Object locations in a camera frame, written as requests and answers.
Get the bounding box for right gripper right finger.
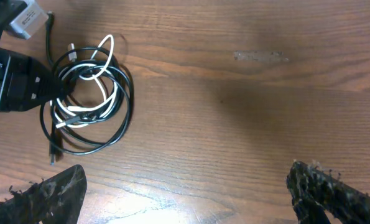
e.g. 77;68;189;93
286;161;370;224

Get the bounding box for long black usb cable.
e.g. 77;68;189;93
39;46;134;166

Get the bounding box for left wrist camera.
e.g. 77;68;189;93
6;0;49;40

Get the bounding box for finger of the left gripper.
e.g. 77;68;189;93
0;49;67;112

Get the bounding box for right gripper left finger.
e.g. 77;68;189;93
0;164;87;224

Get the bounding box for short black usb cable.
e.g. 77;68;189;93
45;11;98;125

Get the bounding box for white usb cable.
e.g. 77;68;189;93
49;34;119;129

